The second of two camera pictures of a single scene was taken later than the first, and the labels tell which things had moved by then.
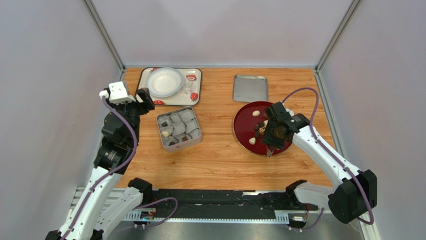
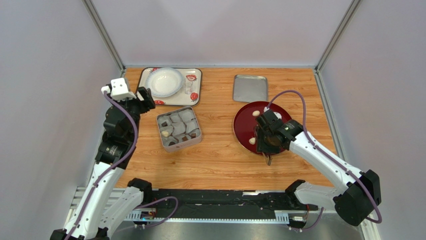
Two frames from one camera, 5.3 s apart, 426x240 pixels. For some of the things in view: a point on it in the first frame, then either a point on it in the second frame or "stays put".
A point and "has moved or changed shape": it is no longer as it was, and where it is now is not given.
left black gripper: [146, 98] stays put
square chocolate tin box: [179, 128] stays put
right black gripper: [274, 139] to [263, 141]
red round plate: [245, 119] stays put
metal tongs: [269, 153] has moved or changed shape
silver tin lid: [247, 88] stays put
